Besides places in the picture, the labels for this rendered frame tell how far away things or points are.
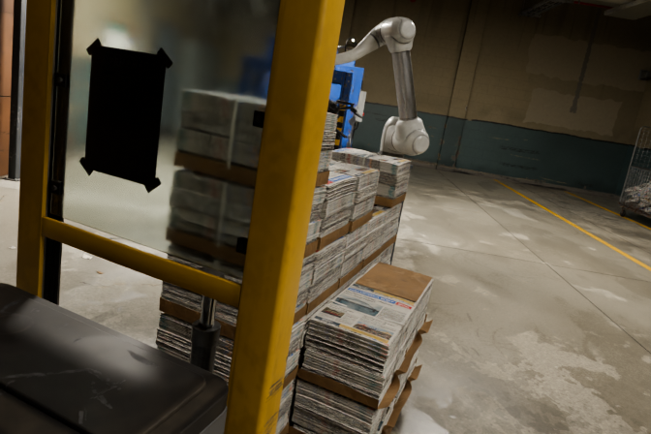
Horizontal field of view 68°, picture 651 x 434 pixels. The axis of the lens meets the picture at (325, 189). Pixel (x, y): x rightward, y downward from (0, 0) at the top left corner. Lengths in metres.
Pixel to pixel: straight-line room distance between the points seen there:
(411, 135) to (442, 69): 9.17
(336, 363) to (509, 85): 10.89
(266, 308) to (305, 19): 0.54
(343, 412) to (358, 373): 0.16
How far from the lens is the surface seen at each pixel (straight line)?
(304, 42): 0.88
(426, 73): 11.80
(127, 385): 0.97
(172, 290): 1.57
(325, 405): 1.79
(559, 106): 12.61
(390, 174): 2.42
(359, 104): 6.51
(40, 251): 1.38
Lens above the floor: 1.34
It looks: 11 degrees down
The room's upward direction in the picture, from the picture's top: 9 degrees clockwise
